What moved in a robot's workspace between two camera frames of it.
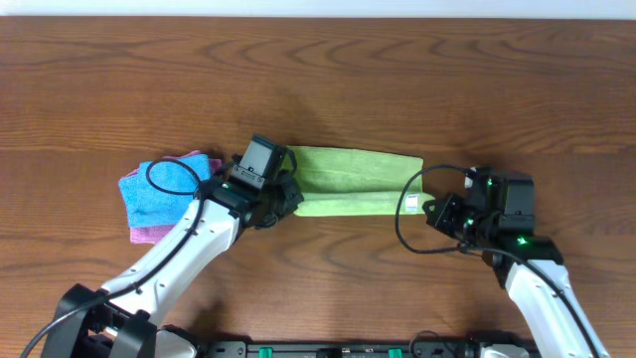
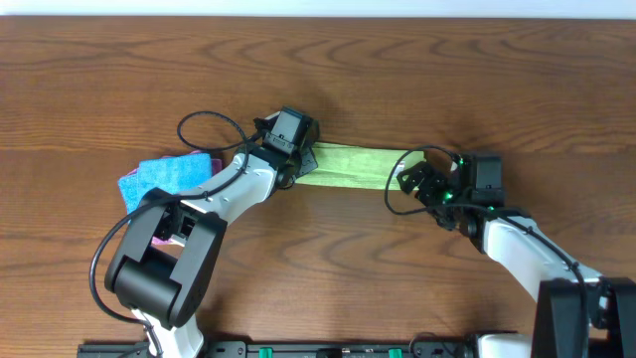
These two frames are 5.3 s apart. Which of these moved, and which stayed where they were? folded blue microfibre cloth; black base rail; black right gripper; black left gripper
Moved: black left gripper; black right gripper
Stayed: black base rail; folded blue microfibre cloth
